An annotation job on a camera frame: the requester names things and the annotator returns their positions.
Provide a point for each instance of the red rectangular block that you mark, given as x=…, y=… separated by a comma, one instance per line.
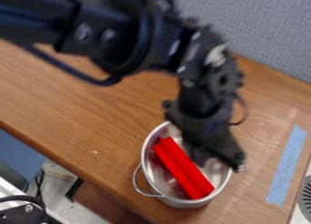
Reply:
x=182, y=168

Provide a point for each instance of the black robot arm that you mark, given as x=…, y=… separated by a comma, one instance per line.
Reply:
x=129, y=36

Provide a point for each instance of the silver metal pot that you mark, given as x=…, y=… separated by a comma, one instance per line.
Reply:
x=154, y=182

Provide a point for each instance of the blue tape strip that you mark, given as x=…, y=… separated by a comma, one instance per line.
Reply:
x=288, y=164

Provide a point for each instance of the black device with handle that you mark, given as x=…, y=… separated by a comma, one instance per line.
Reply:
x=33, y=213

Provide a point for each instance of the grey fan grille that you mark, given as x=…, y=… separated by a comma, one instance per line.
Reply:
x=305, y=198

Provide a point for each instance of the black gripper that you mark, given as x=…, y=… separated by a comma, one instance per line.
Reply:
x=208, y=137

